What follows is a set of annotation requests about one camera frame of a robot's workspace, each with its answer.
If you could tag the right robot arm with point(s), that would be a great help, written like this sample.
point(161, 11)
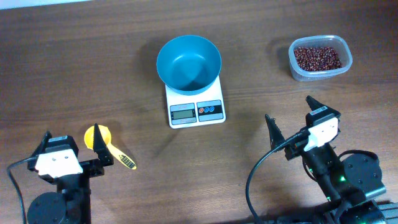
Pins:
point(350, 181)

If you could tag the clear plastic container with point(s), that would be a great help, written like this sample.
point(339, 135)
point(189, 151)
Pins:
point(334, 41)

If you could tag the red beans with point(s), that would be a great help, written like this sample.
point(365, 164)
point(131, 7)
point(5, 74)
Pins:
point(315, 59)

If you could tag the teal blue bowl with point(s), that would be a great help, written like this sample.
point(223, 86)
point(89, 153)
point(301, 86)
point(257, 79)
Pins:
point(189, 64)

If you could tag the yellow measuring scoop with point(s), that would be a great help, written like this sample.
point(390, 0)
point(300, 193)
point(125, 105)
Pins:
point(98, 138)

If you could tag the white digital kitchen scale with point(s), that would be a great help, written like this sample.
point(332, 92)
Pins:
point(186, 111)

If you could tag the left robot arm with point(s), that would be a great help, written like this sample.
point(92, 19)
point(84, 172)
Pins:
point(70, 203)

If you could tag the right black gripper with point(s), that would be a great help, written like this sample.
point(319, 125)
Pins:
point(296, 149)

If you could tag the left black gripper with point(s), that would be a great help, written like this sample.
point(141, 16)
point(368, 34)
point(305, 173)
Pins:
point(90, 166)

